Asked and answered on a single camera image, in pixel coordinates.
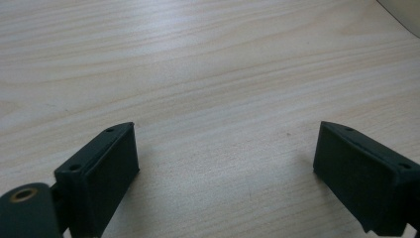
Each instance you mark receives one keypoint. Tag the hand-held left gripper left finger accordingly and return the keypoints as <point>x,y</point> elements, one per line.
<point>99,172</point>

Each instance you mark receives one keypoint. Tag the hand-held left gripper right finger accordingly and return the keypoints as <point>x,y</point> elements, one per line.
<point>363,178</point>

